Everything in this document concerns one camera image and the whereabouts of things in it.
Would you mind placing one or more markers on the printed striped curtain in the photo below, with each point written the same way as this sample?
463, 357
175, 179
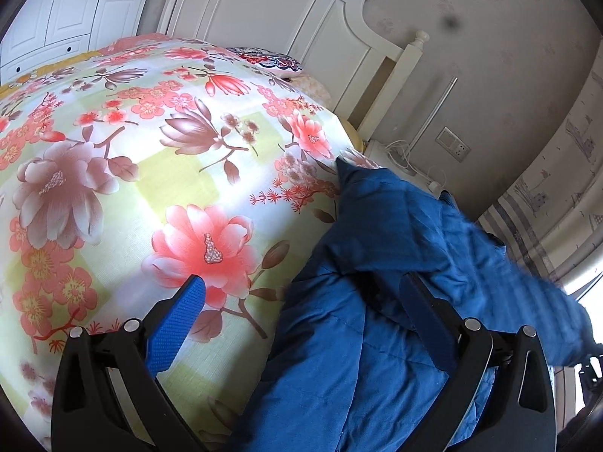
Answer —
541, 197

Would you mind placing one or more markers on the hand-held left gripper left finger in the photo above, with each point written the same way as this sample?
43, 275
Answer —
176, 325

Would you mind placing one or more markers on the beige pillow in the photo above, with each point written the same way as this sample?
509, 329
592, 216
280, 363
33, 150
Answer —
313, 89

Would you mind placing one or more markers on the patterned round pillow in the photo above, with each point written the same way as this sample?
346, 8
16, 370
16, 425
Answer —
268, 59

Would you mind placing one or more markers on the blue padded jacket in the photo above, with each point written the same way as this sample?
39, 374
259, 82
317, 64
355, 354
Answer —
339, 339

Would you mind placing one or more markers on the white wardrobe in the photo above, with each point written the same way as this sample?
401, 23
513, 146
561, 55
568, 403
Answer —
70, 9

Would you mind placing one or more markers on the yellow pillow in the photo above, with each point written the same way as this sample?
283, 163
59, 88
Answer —
353, 134

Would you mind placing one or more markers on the white wooden bed headboard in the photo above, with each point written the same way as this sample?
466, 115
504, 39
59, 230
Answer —
282, 19

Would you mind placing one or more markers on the white pole lamp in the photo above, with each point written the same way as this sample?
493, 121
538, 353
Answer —
438, 108

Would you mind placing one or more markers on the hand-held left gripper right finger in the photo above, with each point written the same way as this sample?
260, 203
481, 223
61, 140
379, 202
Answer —
424, 320

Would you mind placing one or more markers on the wall socket panel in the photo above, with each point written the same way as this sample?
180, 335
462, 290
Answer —
453, 143

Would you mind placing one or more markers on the white nightstand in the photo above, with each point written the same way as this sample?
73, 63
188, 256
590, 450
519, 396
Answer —
377, 150

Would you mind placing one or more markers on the floral bed quilt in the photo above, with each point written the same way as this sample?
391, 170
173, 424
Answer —
141, 174

